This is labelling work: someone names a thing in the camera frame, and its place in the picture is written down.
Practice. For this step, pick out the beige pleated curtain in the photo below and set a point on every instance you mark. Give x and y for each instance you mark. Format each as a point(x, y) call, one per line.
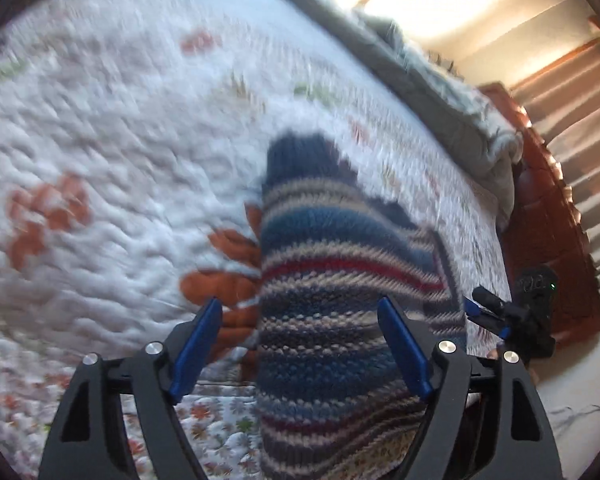
point(580, 120)

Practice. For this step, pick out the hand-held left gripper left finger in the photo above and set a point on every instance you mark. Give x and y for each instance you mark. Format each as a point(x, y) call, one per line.
point(196, 350)

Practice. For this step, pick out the wooden curtain pelmet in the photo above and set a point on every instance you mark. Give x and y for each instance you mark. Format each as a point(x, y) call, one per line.
point(599, 27)

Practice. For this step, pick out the floral quilted bedspread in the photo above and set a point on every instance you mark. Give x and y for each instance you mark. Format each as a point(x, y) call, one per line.
point(120, 125)

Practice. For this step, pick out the striped knit sweater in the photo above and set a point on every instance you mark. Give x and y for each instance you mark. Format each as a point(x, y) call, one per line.
point(325, 270)

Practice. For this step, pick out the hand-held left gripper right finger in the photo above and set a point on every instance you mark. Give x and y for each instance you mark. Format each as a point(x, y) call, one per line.
point(405, 350)

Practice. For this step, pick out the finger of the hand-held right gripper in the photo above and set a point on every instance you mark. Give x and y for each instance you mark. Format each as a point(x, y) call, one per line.
point(487, 298)
point(482, 316)

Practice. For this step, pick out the brown wooden bed board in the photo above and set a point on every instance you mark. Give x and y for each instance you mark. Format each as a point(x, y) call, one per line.
point(545, 220)

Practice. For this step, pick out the grey crumpled comforter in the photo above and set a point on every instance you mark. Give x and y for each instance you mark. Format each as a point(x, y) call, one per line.
point(430, 100)

